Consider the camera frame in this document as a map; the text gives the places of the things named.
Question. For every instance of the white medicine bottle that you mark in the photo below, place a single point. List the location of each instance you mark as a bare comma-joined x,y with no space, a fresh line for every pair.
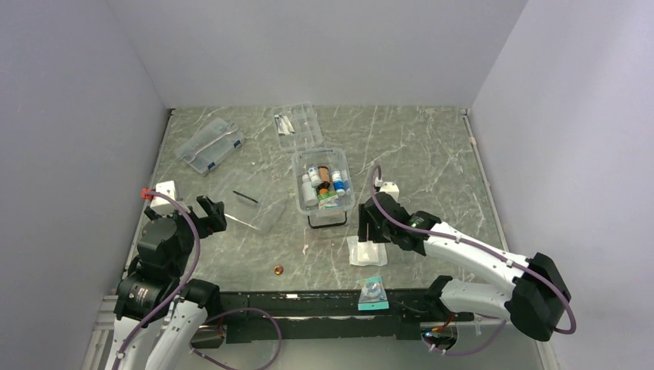
309,195

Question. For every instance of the teal packaged item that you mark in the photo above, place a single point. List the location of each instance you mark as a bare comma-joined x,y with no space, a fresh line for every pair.
373,295

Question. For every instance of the black front rail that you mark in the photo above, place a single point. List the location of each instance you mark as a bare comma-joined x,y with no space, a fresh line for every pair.
266,315

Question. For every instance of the blue white bandage roll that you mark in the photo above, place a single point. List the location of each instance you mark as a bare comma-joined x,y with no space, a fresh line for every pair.
338,183

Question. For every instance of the metal tweezers in tray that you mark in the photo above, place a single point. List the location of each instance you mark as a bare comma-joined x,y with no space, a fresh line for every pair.
284,125

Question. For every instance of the amber medicine bottle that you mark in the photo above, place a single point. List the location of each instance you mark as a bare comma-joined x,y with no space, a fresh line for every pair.
326,180

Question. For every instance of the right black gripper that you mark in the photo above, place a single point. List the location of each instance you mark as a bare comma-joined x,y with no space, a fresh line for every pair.
365,216

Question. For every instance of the clear kit lid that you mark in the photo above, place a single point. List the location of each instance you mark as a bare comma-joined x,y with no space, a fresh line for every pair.
251,200

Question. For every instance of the green sachet packet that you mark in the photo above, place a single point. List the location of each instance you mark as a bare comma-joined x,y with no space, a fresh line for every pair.
331,195

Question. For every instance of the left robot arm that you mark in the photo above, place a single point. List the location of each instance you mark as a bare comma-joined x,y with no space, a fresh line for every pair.
159,306

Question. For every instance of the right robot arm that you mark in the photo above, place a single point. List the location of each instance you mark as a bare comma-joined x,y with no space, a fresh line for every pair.
529,292

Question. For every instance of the clear box with blue latches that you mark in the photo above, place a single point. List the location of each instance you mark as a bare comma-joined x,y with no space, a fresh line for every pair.
210,146

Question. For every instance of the clear divided organizer tray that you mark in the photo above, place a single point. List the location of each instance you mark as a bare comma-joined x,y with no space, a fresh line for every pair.
304,119

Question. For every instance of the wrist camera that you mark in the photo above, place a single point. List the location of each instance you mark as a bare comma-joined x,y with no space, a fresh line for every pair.
159,205
390,188

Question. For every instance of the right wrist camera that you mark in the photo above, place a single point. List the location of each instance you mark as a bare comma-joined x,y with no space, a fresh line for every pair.
390,188

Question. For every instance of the white gauze packet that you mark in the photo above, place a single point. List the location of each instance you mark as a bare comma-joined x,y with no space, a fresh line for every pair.
366,253

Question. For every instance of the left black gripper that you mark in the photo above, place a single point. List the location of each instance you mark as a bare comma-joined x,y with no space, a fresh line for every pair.
214,220

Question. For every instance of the clear medicine kit box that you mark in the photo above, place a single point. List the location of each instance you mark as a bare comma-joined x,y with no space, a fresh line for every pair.
335,159

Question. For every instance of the small bandage roll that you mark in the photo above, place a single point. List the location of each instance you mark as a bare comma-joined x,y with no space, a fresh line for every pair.
314,176

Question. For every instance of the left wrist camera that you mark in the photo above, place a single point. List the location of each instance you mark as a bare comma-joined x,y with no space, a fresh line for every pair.
159,205

